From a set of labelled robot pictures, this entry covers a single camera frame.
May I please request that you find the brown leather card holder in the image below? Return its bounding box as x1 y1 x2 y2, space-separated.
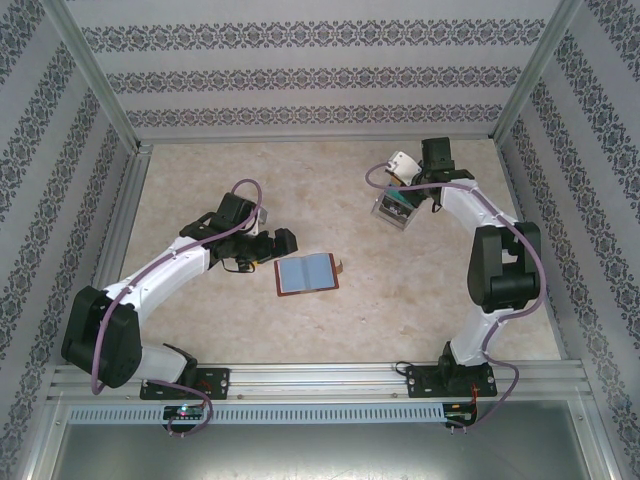
273 252 347 299

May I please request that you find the clear acrylic card box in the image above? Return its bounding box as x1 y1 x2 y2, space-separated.
369 172 422 232

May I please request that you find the teal card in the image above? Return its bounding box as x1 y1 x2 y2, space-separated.
385 185 417 207

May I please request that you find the black VIP card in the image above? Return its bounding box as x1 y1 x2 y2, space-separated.
377 196 410 224

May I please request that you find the left small circuit board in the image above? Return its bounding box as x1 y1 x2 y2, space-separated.
163 404 207 422

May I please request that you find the small circuit board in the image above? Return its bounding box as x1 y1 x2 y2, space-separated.
444 401 477 425
163 404 207 422

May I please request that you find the grey sheet metal panel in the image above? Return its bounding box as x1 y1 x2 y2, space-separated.
29 399 617 480

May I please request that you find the right small circuit board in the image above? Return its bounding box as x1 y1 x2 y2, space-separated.
444 401 477 425

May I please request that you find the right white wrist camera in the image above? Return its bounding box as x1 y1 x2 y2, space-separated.
386 150 423 186

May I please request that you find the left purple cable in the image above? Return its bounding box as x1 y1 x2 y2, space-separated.
89 178 267 437

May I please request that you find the purple cable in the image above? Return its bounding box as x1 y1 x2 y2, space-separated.
89 178 267 437
364 160 546 434

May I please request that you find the right aluminium side rail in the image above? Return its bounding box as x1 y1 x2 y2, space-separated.
498 140 569 362

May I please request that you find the aluminium side rail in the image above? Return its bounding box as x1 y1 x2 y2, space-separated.
498 140 569 362
68 142 154 367

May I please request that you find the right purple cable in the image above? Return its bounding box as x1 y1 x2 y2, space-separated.
364 160 546 434

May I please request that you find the aluminium back frame rail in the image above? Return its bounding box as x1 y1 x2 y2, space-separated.
133 132 502 147

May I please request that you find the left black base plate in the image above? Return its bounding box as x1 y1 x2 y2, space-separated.
138 367 232 402

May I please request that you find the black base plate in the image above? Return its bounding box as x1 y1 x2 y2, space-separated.
138 367 232 402
405 364 499 400

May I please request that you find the left aluminium side rail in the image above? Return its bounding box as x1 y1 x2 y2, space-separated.
68 142 154 367

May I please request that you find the right aluminium corner post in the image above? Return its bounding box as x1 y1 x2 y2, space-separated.
491 0 585 144

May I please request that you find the aluminium corner post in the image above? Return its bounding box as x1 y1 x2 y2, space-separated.
41 0 145 153
491 0 585 144

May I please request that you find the wide aluminium mounting rail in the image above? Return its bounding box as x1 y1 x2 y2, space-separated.
47 361 587 402

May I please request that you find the slotted grey cable duct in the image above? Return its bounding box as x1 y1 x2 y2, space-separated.
66 403 447 426

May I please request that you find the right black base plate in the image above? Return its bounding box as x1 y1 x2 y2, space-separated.
405 364 499 400

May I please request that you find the left aluminium corner post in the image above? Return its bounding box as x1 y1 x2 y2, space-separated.
41 0 145 153

